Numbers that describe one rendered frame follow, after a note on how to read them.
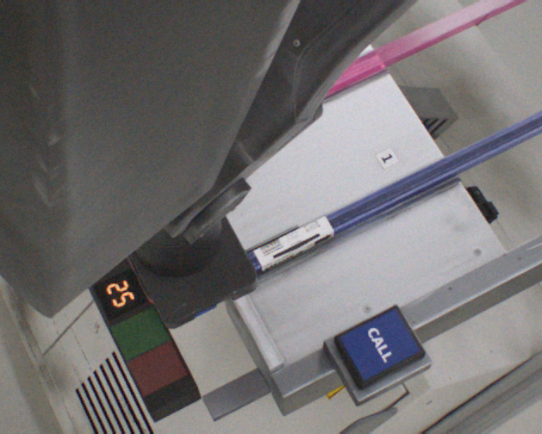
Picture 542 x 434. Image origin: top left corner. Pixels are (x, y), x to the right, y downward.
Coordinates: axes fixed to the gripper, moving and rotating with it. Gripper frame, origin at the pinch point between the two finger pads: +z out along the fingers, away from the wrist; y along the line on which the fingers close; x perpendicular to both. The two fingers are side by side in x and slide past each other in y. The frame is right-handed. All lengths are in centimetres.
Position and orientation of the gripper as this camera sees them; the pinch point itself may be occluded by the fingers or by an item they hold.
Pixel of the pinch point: (190, 282)
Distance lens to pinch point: 75.8
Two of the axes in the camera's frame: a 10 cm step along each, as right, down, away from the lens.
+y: -4.6, -8.1, 3.5
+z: 0.2, 3.9, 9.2
